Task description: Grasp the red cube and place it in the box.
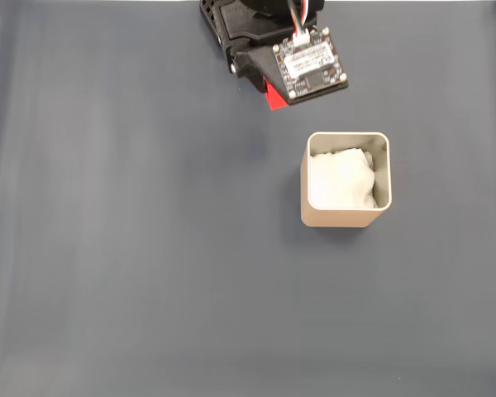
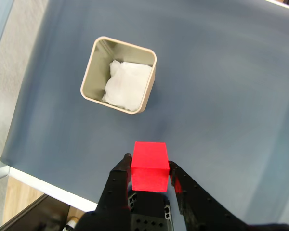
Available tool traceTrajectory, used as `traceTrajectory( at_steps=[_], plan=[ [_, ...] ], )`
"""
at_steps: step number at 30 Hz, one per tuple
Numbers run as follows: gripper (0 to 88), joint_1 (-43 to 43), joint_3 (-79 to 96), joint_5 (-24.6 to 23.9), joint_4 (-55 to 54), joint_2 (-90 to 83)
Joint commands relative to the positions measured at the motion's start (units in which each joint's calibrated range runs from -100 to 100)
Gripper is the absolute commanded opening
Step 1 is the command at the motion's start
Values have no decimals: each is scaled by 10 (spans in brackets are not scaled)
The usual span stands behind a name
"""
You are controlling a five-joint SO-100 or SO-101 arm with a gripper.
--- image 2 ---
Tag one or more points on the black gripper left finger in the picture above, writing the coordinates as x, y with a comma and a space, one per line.
110, 204

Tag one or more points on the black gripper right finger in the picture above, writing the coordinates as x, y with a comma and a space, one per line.
202, 211

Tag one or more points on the red cube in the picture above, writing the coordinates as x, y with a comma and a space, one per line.
149, 166

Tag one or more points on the beige square box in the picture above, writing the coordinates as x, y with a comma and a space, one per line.
91, 79

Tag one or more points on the blue-grey table mat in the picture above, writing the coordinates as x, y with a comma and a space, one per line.
219, 96

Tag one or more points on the white crumpled tissue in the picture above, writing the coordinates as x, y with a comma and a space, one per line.
127, 84

